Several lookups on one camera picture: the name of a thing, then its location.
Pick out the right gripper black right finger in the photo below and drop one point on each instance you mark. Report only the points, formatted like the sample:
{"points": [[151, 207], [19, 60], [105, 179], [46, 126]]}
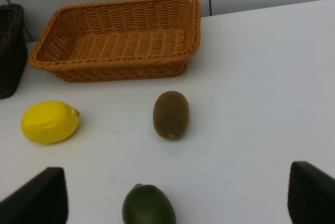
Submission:
{"points": [[310, 194]]}

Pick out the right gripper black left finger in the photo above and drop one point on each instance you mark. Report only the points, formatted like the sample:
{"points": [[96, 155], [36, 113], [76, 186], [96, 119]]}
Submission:
{"points": [[43, 199]]}

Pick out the yellow lemon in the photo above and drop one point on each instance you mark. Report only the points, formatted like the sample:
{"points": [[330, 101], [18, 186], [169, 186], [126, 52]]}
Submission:
{"points": [[50, 122]]}

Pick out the brown kiwi fruit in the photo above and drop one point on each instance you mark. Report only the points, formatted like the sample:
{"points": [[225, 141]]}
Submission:
{"points": [[171, 115]]}

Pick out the dark green avocado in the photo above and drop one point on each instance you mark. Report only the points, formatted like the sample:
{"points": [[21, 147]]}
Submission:
{"points": [[147, 204]]}

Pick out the dark brown wicker basket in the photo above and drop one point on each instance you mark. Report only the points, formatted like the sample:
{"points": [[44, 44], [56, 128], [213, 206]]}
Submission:
{"points": [[13, 48]]}

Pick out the orange wicker basket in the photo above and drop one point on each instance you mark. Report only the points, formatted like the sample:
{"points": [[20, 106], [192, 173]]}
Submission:
{"points": [[128, 40]]}

